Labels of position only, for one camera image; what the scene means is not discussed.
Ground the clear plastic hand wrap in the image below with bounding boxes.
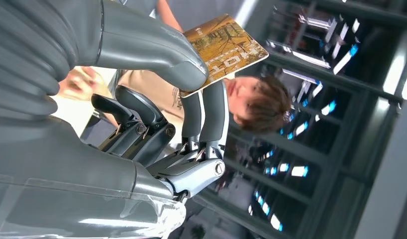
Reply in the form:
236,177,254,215
0,174,188,239

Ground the person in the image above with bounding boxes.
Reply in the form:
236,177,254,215
58,0,293,159

